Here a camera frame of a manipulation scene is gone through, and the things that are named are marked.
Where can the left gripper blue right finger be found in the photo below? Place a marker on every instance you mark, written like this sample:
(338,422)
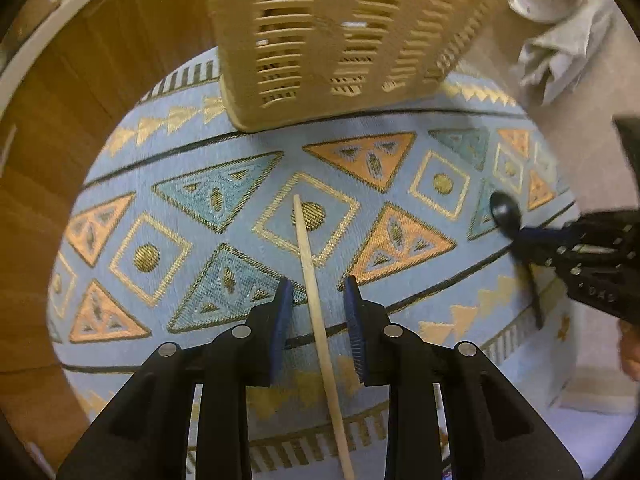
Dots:
(493,432)

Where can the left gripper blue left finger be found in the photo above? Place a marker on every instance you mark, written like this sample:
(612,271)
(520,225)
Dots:
(143,432)

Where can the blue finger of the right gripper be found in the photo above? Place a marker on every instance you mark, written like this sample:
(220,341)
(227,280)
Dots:
(540,245)

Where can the black plastic spoon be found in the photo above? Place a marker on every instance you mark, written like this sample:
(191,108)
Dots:
(507,216)

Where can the light wooden chopstick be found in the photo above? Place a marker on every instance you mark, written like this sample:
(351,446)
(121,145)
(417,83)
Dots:
(320,340)

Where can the person's right hand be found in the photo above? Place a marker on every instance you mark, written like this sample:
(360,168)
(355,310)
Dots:
(629,348)

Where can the grey hanging dish towel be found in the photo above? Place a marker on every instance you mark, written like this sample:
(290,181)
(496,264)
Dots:
(552,62)

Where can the blue patterned round tablecloth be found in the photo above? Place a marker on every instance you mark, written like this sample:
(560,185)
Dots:
(184,224)

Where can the beige slotted plastic utensil basket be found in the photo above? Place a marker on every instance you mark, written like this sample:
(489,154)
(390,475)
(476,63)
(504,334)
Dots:
(288,61)

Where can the wooden base cabinets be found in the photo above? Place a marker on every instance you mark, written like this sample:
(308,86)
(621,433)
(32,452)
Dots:
(62,94)

